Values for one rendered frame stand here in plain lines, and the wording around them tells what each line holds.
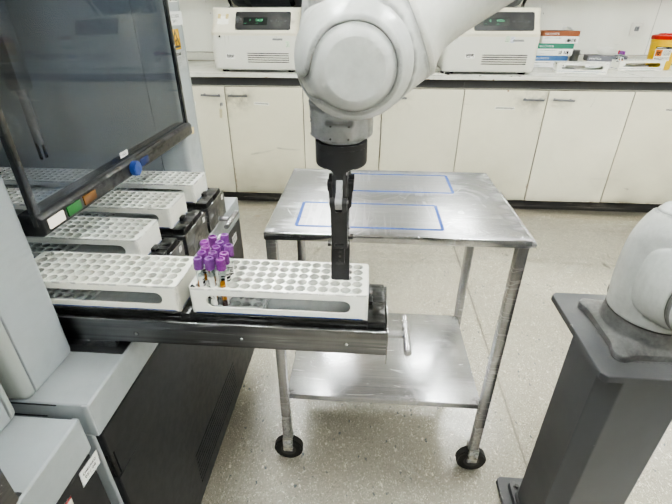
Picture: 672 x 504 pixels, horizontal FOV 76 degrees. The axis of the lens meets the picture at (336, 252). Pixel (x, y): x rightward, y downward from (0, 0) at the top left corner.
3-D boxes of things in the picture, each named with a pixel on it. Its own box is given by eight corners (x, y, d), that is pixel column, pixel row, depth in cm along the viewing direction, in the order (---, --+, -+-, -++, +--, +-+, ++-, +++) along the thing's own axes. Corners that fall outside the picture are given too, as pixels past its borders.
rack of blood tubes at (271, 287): (193, 318, 74) (186, 288, 71) (211, 285, 83) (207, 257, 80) (367, 326, 72) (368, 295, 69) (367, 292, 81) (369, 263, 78)
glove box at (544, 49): (535, 55, 294) (538, 43, 290) (530, 53, 305) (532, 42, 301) (571, 55, 292) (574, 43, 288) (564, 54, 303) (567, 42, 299)
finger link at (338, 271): (349, 241, 70) (349, 243, 69) (349, 277, 74) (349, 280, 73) (331, 240, 70) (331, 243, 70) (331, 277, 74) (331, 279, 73)
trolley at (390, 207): (274, 459, 139) (249, 231, 98) (296, 358, 179) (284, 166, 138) (486, 473, 135) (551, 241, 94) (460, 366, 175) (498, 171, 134)
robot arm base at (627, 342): (652, 296, 97) (661, 275, 94) (720, 367, 78) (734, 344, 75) (568, 292, 98) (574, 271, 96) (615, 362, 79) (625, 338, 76)
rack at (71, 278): (18, 309, 76) (4, 279, 73) (54, 278, 85) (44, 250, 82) (182, 317, 74) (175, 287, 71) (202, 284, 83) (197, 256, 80)
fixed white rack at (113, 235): (5, 261, 90) (-6, 235, 87) (38, 239, 99) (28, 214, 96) (143, 267, 88) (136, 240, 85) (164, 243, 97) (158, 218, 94)
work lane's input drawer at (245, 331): (5, 344, 78) (-15, 304, 74) (54, 299, 90) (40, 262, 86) (412, 367, 73) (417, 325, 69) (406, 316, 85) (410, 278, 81)
